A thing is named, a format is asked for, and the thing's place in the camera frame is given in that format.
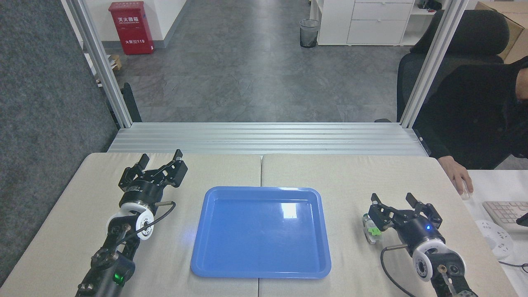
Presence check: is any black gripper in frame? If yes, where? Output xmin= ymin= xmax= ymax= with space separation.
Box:
xmin=368 ymin=193 xmax=446 ymax=253
xmin=119 ymin=149 xmax=189 ymax=205

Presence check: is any switch part with green tab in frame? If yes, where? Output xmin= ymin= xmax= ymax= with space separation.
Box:
xmin=362 ymin=213 xmax=382 ymax=244

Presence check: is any blue plastic tray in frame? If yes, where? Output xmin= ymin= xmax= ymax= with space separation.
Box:
xmin=190 ymin=186 xmax=332 ymax=279

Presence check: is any person's hand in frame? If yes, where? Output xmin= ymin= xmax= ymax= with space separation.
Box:
xmin=437 ymin=156 xmax=474 ymax=195

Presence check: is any white power strip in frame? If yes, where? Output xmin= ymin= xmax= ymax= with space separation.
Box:
xmin=474 ymin=219 xmax=515 ymax=259

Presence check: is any white keyboard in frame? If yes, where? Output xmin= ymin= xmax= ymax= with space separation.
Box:
xmin=482 ymin=201 xmax=528 ymax=231

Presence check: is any grey felt partition panel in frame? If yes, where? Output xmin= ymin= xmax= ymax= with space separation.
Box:
xmin=0 ymin=0 xmax=120 ymax=285

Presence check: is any person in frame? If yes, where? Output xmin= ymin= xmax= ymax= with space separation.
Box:
xmin=412 ymin=56 xmax=528 ymax=170

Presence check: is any red fire extinguisher box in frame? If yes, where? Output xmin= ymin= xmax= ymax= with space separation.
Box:
xmin=108 ymin=1 xmax=155 ymax=56

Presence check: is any black office chair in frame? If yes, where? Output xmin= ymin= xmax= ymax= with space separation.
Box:
xmin=375 ymin=9 xmax=510 ymax=123

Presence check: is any white drawer cabinet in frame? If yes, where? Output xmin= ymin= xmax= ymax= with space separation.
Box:
xmin=309 ymin=0 xmax=444 ymax=46

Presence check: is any grey mesh waste bin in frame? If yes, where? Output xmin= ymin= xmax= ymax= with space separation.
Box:
xmin=299 ymin=19 xmax=320 ymax=48

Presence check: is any brown cardboard box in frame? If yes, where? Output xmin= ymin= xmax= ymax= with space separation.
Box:
xmin=474 ymin=1 xmax=528 ymax=62

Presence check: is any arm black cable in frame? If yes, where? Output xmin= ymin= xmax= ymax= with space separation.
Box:
xmin=118 ymin=200 xmax=177 ymax=248
xmin=380 ymin=244 xmax=417 ymax=297

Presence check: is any black object behind post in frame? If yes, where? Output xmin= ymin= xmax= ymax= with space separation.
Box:
xmin=106 ymin=82 xmax=143 ymax=123

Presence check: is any silver aluminium rail platform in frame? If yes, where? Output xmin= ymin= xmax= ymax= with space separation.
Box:
xmin=107 ymin=122 xmax=429 ymax=156

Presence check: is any thin black table cable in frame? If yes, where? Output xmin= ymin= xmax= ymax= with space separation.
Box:
xmin=498 ymin=261 xmax=528 ymax=273

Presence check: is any silver aluminium post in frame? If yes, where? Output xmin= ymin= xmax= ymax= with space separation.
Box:
xmin=62 ymin=0 xmax=133 ymax=129
xmin=399 ymin=0 xmax=471 ymax=128

